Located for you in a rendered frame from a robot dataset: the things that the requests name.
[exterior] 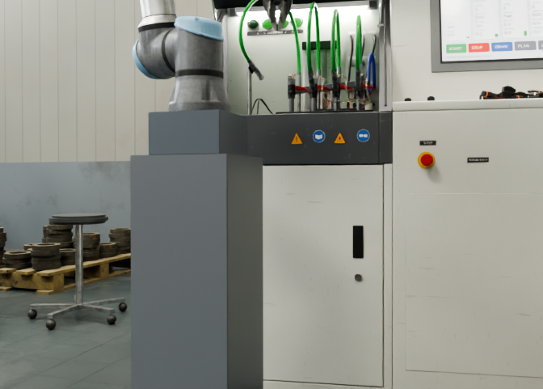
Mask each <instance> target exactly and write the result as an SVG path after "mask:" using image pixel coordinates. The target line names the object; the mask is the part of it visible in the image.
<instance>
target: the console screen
mask: <svg viewBox="0 0 543 389"><path fill-rule="evenodd" d="M430 20H431V72H432V73H439V72H464V71H489V70H537V69H543V0H430Z"/></svg>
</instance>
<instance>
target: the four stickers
mask: <svg viewBox="0 0 543 389"><path fill-rule="evenodd" d="M346 139H347V131H334V137H333V144H346ZM369 139H370V129H357V135H356V142H369ZM290 142H291V145H301V144H303V132H291V133H290ZM319 142H326V134H325V129H323V130H313V143H319Z"/></svg>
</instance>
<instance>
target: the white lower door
mask: <svg viewBox="0 0 543 389"><path fill-rule="evenodd" d="M263 379H266V380H279V381H293V382H306V383H332V384H345V385H359V386H372V387H383V166H382V165H347V166H263Z"/></svg>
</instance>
